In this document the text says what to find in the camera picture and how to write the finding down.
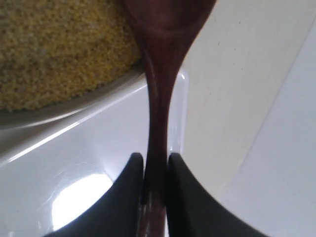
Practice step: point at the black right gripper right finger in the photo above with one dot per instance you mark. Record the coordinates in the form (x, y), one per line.
(193, 212)

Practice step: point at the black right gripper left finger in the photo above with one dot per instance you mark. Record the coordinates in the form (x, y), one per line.
(116, 213)

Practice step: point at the dark red wooden spoon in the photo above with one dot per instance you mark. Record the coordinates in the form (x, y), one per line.
(164, 31)

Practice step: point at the white rectangular plastic tray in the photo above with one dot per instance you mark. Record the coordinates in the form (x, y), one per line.
(243, 116)

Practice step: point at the steel bowl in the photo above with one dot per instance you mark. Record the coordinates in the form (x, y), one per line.
(21, 119)

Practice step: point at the yellow millet grain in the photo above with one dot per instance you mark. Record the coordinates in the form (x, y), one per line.
(52, 51)

